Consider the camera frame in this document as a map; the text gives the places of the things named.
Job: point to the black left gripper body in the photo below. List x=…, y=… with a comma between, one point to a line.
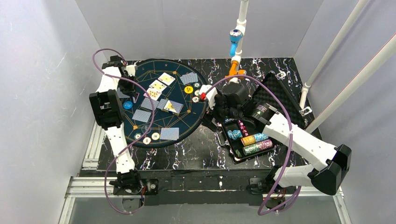
x=126, y=85

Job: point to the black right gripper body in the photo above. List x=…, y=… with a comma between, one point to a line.
x=213, y=115

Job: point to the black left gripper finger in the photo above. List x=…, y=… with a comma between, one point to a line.
x=134, y=97
x=125, y=91

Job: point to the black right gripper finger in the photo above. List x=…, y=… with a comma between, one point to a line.
x=209, y=123
x=220, y=115

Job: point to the blue small blind button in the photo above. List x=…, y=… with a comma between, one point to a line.
x=127, y=105

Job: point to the face down board card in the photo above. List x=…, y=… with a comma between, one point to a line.
x=149, y=104

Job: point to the card drawn from deck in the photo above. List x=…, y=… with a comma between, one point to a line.
x=141, y=115

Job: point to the red and white poker chip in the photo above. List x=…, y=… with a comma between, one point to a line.
x=195, y=99

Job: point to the clear dealer button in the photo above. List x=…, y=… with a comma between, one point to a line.
x=146, y=129

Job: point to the face up playing card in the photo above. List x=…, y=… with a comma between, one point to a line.
x=166, y=79

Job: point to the yellow big blind button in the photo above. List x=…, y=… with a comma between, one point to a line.
x=188, y=89

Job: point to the green poker chip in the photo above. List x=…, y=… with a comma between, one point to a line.
x=196, y=85
x=137, y=136

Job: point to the blue backed card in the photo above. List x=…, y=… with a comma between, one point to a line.
x=174, y=133
x=192, y=77
x=164, y=134
x=121, y=95
x=185, y=79

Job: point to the boxed deck of playing cards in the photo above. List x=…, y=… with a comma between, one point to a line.
x=173, y=107

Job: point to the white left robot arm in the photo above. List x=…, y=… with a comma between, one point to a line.
x=108, y=109

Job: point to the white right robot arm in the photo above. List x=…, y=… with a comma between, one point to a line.
x=328, y=164

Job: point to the light blue chip stack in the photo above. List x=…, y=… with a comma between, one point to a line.
x=234, y=134

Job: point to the round dark blue poker mat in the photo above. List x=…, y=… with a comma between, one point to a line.
x=189, y=117

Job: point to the yellow chip stack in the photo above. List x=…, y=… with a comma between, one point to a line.
x=248, y=140

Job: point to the black poker chip case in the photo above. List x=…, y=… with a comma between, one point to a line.
x=273, y=92

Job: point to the green and purple chip row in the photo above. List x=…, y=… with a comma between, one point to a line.
x=259, y=146

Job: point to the white thin diagonal pole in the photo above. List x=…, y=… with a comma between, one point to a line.
x=353, y=16

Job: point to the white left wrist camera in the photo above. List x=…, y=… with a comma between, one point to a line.
x=131, y=70

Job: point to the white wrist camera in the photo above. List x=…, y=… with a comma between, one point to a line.
x=131, y=70
x=207, y=92

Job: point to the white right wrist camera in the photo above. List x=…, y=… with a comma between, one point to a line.
x=207, y=92

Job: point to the white pipe camera stand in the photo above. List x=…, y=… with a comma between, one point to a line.
x=236, y=38

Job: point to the aluminium frame rail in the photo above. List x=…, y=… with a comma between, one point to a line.
x=89, y=183

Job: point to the white diagonal frame pole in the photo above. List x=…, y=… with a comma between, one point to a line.
x=383, y=54

